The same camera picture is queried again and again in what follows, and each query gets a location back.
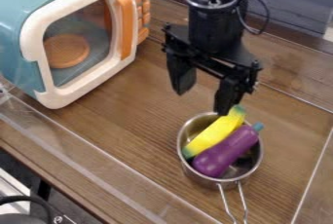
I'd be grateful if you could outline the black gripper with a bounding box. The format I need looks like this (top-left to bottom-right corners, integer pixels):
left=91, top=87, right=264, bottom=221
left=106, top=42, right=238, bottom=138
left=163, top=0, right=262, bottom=116

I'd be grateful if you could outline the yellow toy banana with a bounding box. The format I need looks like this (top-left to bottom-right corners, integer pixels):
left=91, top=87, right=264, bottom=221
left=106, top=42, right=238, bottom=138
left=182, top=105, right=246, bottom=160

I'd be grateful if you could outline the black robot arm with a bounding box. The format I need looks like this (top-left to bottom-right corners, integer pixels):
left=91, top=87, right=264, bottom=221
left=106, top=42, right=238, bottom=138
left=163, top=0, right=262, bottom=116

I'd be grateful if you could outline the silver metal pot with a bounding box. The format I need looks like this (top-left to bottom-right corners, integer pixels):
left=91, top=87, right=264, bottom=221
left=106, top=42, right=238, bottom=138
left=177, top=112, right=264, bottom=224

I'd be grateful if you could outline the purple toy eggplant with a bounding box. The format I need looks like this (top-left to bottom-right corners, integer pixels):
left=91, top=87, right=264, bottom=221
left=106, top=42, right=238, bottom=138
left=193, top=122, right=264, bottom=178

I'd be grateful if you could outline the blue toy microwave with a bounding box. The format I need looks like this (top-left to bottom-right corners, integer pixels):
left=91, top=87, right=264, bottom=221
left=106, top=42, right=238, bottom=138
left=0, top=0, right=151, bottom=109

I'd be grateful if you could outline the clear acrylic barrier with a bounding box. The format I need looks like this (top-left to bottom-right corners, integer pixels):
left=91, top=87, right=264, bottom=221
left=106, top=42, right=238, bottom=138
left=0, top=86, right=222, bottom=224

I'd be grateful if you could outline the black cable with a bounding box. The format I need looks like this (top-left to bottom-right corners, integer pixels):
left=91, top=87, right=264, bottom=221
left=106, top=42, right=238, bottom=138
left=235, top=0, right=270, bottom=36

